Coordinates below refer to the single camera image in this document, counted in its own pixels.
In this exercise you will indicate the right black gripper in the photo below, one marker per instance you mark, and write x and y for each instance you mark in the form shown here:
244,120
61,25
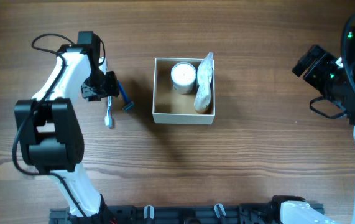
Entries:
314,72

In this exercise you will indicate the beige open cardboard box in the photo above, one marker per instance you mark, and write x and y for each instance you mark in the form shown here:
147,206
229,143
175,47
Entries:
170,107

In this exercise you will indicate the dark mouthwash spray bottle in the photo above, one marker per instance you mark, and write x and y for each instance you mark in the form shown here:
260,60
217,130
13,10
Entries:
206,63

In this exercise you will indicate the white floral lotion tube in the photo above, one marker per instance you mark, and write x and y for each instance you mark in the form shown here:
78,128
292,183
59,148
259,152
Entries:
203,95

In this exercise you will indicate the blue disposable razor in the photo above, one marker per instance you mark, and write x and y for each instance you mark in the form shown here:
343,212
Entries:
128,103

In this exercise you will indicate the blue white toothbrush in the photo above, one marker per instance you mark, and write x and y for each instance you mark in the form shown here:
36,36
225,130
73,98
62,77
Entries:
108,120

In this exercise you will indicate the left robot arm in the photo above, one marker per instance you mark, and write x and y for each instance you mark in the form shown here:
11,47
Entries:
49,141

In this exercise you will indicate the clear cotton swab tub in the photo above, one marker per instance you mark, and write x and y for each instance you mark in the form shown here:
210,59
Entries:
183,77

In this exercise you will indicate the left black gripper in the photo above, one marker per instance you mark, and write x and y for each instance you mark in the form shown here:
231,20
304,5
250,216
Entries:
101,90

